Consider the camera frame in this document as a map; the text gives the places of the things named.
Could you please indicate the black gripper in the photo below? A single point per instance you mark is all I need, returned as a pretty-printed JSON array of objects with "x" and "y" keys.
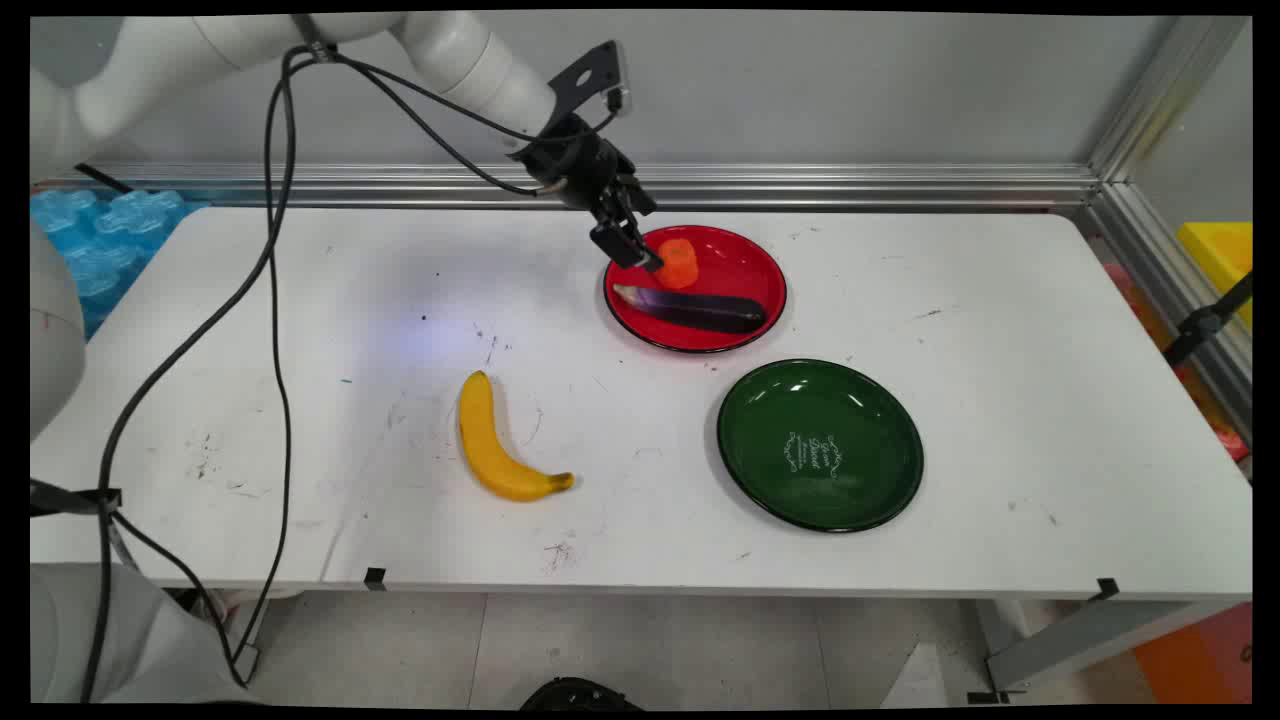
[{"x": 575, "y": 160}]

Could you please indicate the dark purple toy eggplant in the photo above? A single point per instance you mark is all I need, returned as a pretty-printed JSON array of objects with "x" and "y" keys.
[{"x": 700, "y": 310}]

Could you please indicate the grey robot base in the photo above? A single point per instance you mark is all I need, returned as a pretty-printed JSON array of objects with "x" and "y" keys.
[{"x": 130, "y": 640}]

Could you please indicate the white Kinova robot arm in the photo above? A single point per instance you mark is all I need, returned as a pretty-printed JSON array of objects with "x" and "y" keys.
[{"x": 150, "y": 60}]

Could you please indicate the orange toy carrot piece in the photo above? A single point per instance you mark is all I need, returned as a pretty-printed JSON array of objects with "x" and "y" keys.
[{"x": 680, "y": 262}]

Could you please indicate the red plate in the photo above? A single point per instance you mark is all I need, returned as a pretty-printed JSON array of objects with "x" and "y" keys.
[{"x": 735, "y": 270}]

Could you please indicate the yellow toy banana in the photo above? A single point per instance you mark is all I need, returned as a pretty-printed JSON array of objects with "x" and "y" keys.
[{"x": 487, "y": 445}]

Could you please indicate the green plate with white print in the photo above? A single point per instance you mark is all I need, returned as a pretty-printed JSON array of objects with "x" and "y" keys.
[{"x": 820, "y": 445}]

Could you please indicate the black table edge clip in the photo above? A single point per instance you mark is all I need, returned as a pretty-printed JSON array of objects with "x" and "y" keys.
[
  {"x": 375, "y": 578},
  {"x": 1106, "y": 588}
]

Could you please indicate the black round floor object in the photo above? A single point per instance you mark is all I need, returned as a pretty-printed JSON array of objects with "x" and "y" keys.
[{"x": 580, "y": 695}]

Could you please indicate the blue plastic bubble tray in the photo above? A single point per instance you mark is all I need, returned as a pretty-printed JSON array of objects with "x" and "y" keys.
[{"x": 100, "y": 250}]

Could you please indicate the yellow box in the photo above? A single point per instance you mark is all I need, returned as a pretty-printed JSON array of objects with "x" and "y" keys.
[{"x": 1222, "y": 260}]

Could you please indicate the grey table leg beam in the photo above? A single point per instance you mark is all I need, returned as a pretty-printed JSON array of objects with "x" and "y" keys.
[{"x": 1080, "y": 640}]

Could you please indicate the red plastic item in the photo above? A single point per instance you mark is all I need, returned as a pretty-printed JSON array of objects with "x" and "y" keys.
[{"x": 1225, "y": 435}]

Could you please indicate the orange box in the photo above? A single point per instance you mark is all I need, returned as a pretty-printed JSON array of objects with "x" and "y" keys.
[{"x": 1200, "y": 655}]

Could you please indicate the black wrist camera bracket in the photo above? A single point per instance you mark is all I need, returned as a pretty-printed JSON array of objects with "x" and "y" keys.
[{"x": 590, "y": 75}]

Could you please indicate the aluminium frame rail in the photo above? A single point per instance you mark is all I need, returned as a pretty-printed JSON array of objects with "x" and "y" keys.
[
  {"x": 800, "y": 185},
  {"x": 1160, "y": 280}
]

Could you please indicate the aluminium frame post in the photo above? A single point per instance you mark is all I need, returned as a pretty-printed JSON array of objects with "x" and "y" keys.
[{"x": 1170, "y": 95}]

